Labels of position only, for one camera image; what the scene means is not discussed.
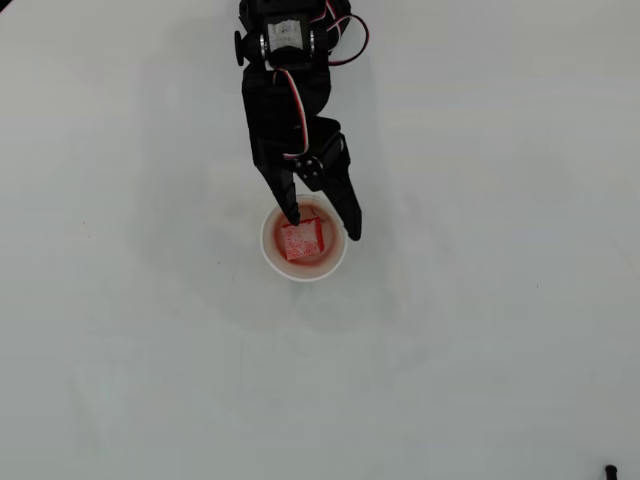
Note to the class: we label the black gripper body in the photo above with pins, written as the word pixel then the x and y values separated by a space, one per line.
pixel 270 159

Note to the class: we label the red foam cube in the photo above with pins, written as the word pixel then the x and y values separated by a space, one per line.
pixel 305 242

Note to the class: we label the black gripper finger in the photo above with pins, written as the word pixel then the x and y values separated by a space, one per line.
pixel 282 192
pixel 342 200

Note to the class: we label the small black post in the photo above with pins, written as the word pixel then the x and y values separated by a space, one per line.
pixel 610 473

